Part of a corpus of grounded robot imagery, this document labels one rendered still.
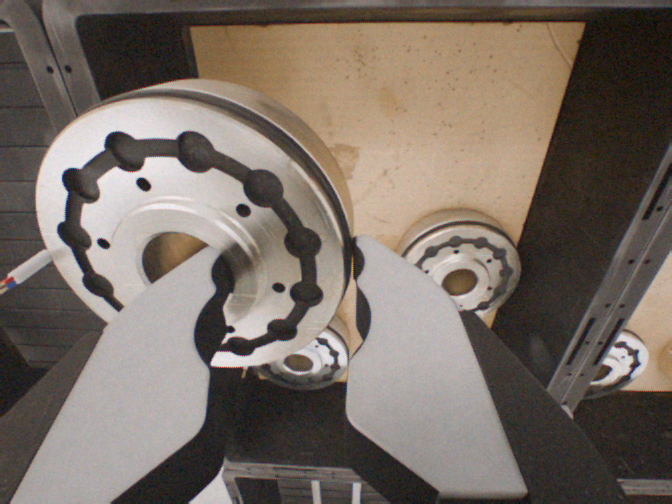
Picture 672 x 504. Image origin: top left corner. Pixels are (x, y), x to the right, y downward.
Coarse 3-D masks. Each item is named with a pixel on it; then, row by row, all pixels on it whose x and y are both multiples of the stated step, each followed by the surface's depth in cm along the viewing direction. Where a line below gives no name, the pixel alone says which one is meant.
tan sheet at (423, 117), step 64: (256, 64) 24; (320, 64) 23; (384, 64) 23; (448, 64) 23; (512, 64) 23; (320, 128) 26; (384, 128) 26; (448, 128) 25; (512, 128) 25; (384, 192) 28; (448, 192) 28; (512, 192) 28
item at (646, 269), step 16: (656, 240) 18; (640, 256) 19; (656, 256) 19; (640, 272) 19; (656, 272) 19; (624, 288) 20; (640, 288) 20; (624, 304) 21; (608, 320) 21; (624, 320) 21; (608, 336) 22; (592, 352) 23; (608, 352) 23; (592, 368) 24; (576, 384) 25; (560, 400) 26; (576, 400) 26; (624, 480) 32; (640, 480) 32; (656, 480) 32
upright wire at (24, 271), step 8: (40, 256) 11; (48, 256) 12; (24, 264) 11; (32, 264) 11; (40, 264) 11; (16, 272) 11; (24, 272) 11; (32, 272) 11; (8, 280) 10; (16, 280) 11; (8, 288) 10
